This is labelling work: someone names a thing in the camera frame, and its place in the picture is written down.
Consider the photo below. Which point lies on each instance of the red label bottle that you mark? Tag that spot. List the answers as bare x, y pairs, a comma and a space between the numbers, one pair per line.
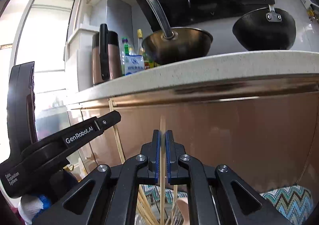
147, 65

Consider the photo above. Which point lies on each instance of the brown base cabinet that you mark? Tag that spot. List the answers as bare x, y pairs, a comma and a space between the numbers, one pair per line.
224, 127

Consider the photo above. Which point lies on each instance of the white framed glass door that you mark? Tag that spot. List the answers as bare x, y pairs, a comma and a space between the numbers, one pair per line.
47, 40

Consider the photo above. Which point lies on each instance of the green cap bottle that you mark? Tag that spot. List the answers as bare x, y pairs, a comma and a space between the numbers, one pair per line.
125, 48

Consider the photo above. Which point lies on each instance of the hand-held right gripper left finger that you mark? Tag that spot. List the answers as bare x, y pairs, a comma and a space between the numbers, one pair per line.
157, 150

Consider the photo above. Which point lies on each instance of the yellow cap sauce bottle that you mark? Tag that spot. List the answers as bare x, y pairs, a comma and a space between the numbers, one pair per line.
140, 34

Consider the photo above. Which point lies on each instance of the white plastic container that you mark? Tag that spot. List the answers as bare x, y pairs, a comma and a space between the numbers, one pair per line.
82, 65

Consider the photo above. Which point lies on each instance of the person's left forearm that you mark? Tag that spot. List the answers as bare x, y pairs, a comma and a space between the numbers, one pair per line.
10, 215

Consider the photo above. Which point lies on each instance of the copper thermos jug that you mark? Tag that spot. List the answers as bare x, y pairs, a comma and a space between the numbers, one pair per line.
112, 58

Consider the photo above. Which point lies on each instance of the white stone countertop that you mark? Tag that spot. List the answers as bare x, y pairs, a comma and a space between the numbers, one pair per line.
199, 68

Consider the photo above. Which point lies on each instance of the zigzag knitted table cloth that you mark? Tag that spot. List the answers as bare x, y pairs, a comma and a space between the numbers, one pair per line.
286, 202

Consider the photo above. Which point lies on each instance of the black wok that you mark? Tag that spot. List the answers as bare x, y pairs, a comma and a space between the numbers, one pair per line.
264, 33

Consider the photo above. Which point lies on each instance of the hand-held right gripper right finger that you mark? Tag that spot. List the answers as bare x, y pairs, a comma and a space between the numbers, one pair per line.
168, 155

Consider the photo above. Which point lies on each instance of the white and blue salt bag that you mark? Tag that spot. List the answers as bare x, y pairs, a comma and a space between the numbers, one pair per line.
134, 64

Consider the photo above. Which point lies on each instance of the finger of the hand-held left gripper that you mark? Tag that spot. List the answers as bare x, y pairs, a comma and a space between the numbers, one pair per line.
109, 120

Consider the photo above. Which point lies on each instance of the person's left hand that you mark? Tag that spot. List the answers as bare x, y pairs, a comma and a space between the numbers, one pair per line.
30, 205

